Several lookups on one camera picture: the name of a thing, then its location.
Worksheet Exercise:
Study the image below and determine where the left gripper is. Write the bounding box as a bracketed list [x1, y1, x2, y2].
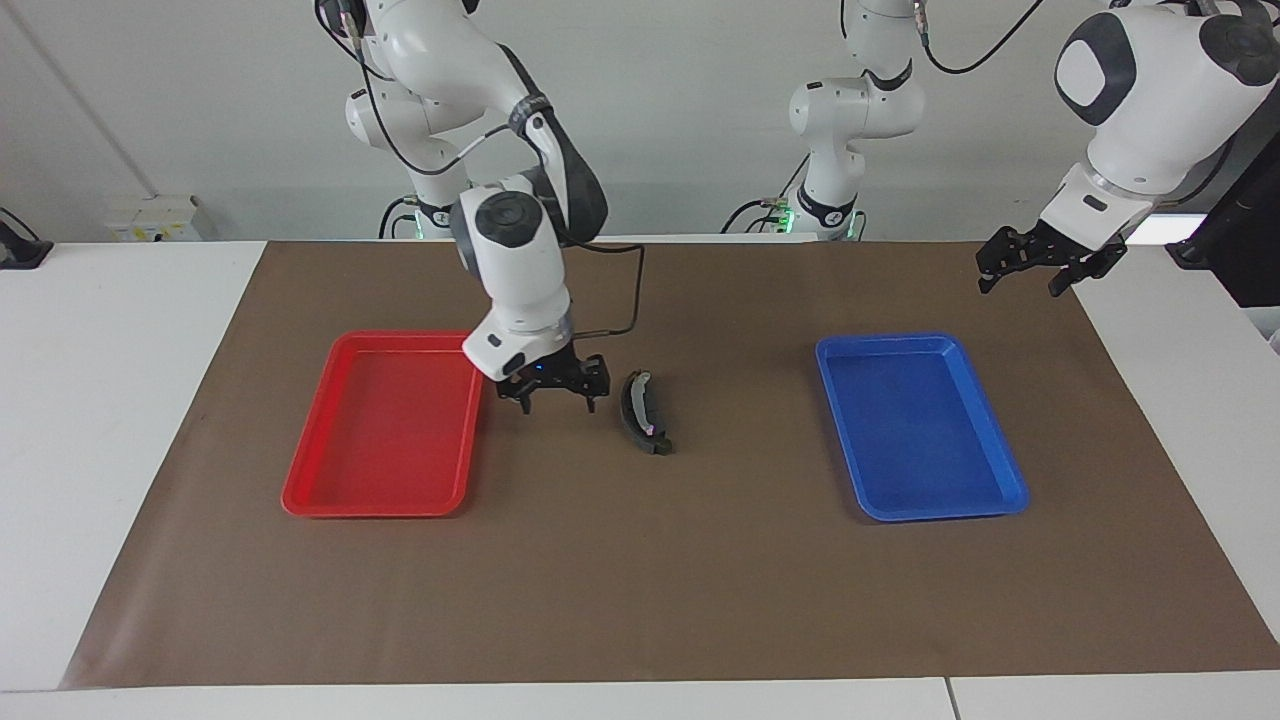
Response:
[976, 221, 1128, 299]

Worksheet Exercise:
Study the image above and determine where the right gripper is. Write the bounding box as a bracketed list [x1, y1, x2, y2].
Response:
[496, 345, 612, 415]

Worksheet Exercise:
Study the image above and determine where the dark grey brake pad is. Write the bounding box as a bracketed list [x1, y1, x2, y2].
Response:
[620, 369, 675, 457]

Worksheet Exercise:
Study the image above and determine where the red plastic tray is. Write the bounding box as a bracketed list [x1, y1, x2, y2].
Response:
[281, 331, 488, 519]

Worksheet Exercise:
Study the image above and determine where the black stand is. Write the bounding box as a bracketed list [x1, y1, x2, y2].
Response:
[0, 207, 54, 271]
[1165, 120, 1280, 311]

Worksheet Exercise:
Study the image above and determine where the blue plastic tray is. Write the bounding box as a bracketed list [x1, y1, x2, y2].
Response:
[815, 333, 1031, 523]

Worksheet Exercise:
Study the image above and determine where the black cable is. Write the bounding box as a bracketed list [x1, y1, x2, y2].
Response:
[721, 152, 813, 237]
[316, 0, 526, 179]
[915, 0, 1046, 76]
[560, 238, 646, 339]
[378, 194, 419, 241]

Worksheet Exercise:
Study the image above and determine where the white wall socket box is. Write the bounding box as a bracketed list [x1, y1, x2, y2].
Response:
[104, 194, 218, 244]

